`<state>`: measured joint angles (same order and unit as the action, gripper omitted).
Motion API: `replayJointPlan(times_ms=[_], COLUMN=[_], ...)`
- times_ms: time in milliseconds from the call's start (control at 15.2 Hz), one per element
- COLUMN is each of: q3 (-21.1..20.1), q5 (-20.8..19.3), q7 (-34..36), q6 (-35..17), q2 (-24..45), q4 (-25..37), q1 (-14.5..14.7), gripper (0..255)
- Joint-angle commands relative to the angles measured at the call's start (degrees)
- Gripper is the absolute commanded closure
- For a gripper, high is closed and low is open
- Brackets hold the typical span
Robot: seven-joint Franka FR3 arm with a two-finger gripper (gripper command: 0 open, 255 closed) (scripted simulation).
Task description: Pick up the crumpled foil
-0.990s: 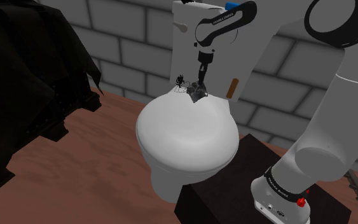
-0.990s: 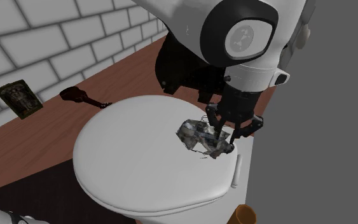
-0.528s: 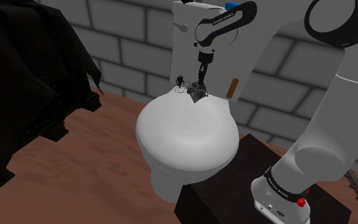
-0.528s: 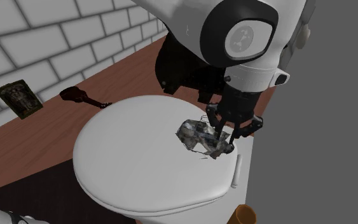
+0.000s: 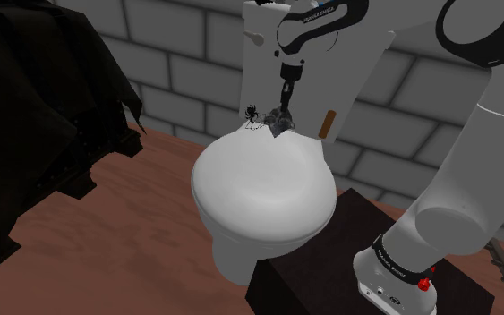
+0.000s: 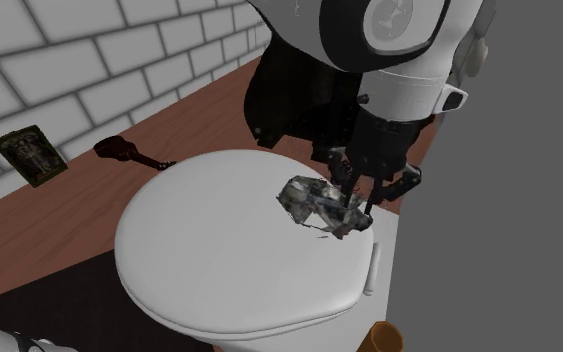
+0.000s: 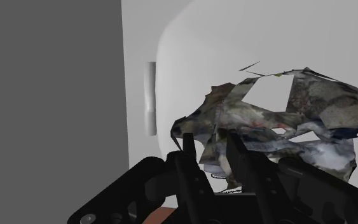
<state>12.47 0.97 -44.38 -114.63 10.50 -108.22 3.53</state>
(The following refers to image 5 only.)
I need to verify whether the small black spiky figure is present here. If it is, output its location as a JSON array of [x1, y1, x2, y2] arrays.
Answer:
[[243, 104, 265, 131]]

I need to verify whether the grey rock-shaped object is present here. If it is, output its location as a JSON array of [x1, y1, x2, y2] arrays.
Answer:
[[263, 106, 295, 133]]

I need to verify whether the brown stick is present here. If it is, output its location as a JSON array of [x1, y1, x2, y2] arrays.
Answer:
[[318, 109, 337, 140]]

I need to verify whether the white toilet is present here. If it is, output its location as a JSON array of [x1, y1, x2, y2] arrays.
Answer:
[[191, 0, 397, 287]]

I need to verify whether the large black furniture piece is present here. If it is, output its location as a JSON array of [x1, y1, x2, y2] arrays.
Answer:
[[0, 0, 148, 272]]

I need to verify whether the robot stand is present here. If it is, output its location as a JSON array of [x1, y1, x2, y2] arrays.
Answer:
[[244, 187, 496, 315]]

